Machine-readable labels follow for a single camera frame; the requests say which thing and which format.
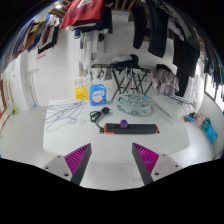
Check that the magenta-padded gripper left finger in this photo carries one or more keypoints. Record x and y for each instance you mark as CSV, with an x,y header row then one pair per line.
x,y
77,159

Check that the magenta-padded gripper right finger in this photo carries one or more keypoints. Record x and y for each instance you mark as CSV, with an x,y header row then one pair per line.
x,y
146,159

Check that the small purple charger block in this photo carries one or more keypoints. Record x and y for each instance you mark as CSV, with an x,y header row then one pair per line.
x,y
124,124

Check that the black power strip orange ends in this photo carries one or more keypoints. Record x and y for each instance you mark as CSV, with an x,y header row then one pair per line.
x,y
140,128

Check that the round pale green peg hanger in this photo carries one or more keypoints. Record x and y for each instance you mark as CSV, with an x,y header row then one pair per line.
x,y
135,104

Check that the white pillow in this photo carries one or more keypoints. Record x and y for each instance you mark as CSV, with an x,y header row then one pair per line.
x,y
173,108

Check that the blue brush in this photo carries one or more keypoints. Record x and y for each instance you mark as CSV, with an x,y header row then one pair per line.
x,y
190,118

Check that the yellow detergent pouch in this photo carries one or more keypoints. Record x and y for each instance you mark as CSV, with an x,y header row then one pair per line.
x,y
81,94

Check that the pink bucket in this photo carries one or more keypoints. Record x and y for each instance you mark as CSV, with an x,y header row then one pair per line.
x,y
200,120

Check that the blue detergent bottle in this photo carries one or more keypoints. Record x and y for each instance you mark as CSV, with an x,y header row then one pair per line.
x,y
98,96

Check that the teal bucket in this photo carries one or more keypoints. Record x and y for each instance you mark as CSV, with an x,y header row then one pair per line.
x,y
206,125

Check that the green clothes hanger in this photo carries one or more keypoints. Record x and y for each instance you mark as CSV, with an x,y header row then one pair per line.
x,y
180,99

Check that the blue bucket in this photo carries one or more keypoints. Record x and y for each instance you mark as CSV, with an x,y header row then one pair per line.
x,y
213,137
210,131

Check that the grey shirt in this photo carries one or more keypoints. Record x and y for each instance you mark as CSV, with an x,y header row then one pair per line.
x,y
165,81

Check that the black folding drying rack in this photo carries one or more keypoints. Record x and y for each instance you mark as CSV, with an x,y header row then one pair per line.
x,y
120,80

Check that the barred window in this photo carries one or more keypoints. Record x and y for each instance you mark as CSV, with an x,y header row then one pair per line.
x,y
213,88

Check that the black cloth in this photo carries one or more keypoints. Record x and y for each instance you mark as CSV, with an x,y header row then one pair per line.
x,y
134,60

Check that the white folded cloth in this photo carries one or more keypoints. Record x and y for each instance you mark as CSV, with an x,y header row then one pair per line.
x,y
120,58

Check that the row of hanging clothes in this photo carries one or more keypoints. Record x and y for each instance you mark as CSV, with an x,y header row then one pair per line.
x,y
83,13

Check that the pink wall notice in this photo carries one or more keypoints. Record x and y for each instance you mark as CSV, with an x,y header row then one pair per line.
x,y
41,55

